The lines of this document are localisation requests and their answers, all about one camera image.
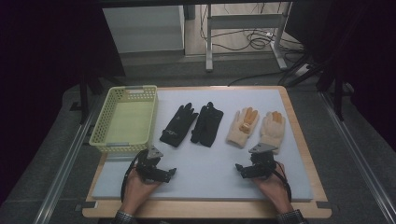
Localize black and red gripper cable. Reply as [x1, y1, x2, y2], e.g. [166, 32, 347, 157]
[273, 161, 293, 203]

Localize beige knitted glove orange fingers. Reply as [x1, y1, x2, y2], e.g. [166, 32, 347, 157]
[259, 110, 287, 155]
[225, 106, 261, 149]

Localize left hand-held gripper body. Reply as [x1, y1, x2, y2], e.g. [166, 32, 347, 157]
[135, 145, 164, 182]

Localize long black floor cable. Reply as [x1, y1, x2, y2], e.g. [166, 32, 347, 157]
[227, 70, 285, 87]

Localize person's left hand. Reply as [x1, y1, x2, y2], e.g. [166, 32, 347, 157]
[121, 169, 162, 217]

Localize white metal desk frame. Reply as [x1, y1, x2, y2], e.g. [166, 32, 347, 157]
[205, 2, 294, 73]

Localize silver metal rail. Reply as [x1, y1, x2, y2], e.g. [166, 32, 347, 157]
[318, 91, 396, 224]
[32, 92, 106, 224]

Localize pale blue foam mat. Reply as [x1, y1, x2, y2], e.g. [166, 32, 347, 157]
[92, 88, 314, 202]

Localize white power strip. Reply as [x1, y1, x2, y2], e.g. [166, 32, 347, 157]
[293, 63, 311, 77]

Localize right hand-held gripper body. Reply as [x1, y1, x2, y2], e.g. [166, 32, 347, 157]
[247, 142, 279, 179]

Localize person's right hand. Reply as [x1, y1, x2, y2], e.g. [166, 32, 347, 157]
[252, 161, 294, 215]

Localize pale yellow plastic basket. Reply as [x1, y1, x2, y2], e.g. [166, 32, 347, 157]
[89, 84, 159, 154]

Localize white cabinet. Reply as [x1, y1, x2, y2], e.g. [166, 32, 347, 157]
[102, 5, 186, 54]

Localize wooden table board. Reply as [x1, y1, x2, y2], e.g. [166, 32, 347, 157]
[81, 85, 332, 219]

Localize black glove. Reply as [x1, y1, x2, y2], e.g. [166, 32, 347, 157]
[159, 102, 200, 148]
[190, 101, 224, 148]

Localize black metal stand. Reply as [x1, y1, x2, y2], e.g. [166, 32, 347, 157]
[277, 50, 356, 123]
[69, 69, 126, 126]

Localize tangle of black floor cables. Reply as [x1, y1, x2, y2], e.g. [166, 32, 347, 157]
[200, 3, 304, 53]

